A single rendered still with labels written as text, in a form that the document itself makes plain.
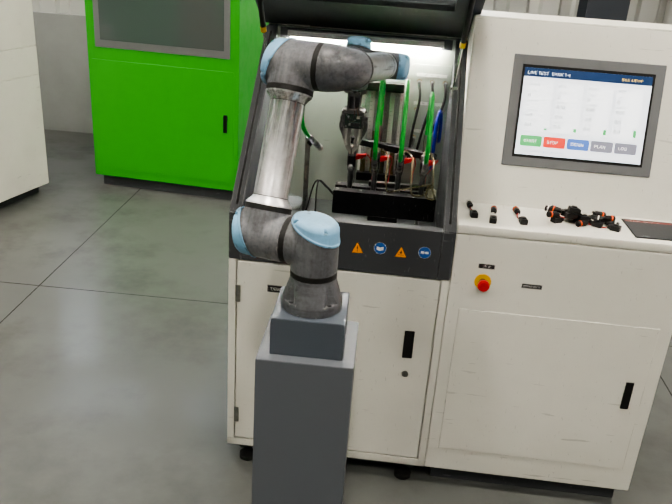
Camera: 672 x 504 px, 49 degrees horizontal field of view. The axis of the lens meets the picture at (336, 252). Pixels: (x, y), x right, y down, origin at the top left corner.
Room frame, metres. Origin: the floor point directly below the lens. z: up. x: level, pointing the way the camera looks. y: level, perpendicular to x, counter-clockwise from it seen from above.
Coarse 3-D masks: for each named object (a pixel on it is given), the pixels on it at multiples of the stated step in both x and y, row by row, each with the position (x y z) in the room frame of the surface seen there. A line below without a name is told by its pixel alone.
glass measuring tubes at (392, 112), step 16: (368, 96) 2.61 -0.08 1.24; (400, 96) 2.61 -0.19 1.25; (368, 112) 2.61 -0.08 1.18; (384, 112) 2.61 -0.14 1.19; (400, 112) 2.62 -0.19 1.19; (368, 128) 2.63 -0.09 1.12; (384, 128) 2.60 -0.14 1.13; (368, 160) 2.63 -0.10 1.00; (368, 176) 2.60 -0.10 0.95; (384, 176) 2.60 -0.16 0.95
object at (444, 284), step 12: (228, 288) 2.14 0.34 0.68; (444, 288) 2.08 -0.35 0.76; (228, 300) 2.13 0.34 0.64; (444, 300) 2.08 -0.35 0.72; (228, 312) 2.13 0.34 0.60; (444, 312) 2.08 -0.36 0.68; (228, 324) 2.13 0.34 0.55; (228, 336) 2.13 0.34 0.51; (228, 348) 2.13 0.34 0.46; (432, 348) 2.09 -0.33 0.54; (228, 360) 2.13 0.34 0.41; (432, 360) 2.08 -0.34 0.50; (228, 372) 2.13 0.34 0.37; (432, 372) 2.08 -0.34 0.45; (228, 384) 2.13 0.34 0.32; (432, 384) 2.08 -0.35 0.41; (228, 396) 2.13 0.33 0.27; (432, 396) 2.08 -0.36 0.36; (228, 408) 2.13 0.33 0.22; (228, 420) 2.13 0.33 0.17; (228, 432) 2.13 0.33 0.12; (420, 432) 2.10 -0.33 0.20; (240, 444) 2.20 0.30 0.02; (252, 444) 2.13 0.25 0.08; (420, 444) 2.08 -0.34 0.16; (240, 456) 2.14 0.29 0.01; (252, 456) 2.14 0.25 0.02; (348, 456) 2.10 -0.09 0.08; (360, 456) 2.10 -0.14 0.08; (372, 456) 2.09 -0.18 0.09; (384, 456) 2.09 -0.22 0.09; (396, 456) 2.09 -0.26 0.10; (420, 456) 2.08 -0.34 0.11; (396, 468) 2.12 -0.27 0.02; (408, 468) 2.13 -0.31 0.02
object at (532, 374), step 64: (512, 64) 2.40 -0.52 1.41; (512, 192) 2.30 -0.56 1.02; (576, 192) 2.28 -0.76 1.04; (640, 192) 2.27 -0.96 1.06; (512, 256) 2.07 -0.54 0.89; (576, 256) 2.05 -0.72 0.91; (640, 256) 2.04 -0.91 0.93; (448, 320) 2.08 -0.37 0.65; (512, 320) 2.06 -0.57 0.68; (576, 320) 2.05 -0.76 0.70; (640, 320) 2.03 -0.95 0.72; (448, 384) 2.07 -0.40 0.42; (512, 384) 2.06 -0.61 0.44; (576, 384) 2.04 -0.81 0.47; (640, 384) 2.03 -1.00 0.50; (448, 448) 2.07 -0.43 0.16; (512, 448) 2.06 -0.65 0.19; (576, 448) 2.04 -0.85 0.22
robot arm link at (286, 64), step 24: (288, 48) 1.80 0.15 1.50; (312, 48) 1.78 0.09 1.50; (264, 72) 1.80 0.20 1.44; (288, 72) 1.77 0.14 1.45; (312, 72) 1.76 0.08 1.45; (288, 96) 1.76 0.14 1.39; (312, 96) 1.80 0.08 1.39; (288, 120) 1.75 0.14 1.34; (264, 144) 1.74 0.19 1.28; (288, 144) 1.73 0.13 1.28; (264, 168) 1.71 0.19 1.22; (288, 168) 1.72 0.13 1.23; (264, 192) 1.69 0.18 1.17; (288, 192) 1.72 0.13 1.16; (240, 216) 1.67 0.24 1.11; (264, 216) 1.65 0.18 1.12; (288, 216) 1.67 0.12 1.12; (240, 240) 1.64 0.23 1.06; (264, 240) 1.63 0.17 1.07
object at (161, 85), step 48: (96, 0) 4.98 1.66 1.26; (144, 0) 4.92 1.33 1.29; (192, 0) 4.87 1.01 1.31; (240, 0) 4.84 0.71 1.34; (96, 48) 4.98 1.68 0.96; (144, 48) 4.93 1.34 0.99; (192, 48) 4.87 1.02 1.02; (240, 48) 4.86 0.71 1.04; (96, 96) 4.98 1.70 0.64; (144, 96) 4.93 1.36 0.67; (192, 96) 4.88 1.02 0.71; (240, 96) 4.87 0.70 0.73; (96, 144) 4.99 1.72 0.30; (144, 144) 4.93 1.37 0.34; (192, 144) 4.88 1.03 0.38; (240, 144) 4.89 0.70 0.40; (192, 192) 4.92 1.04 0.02
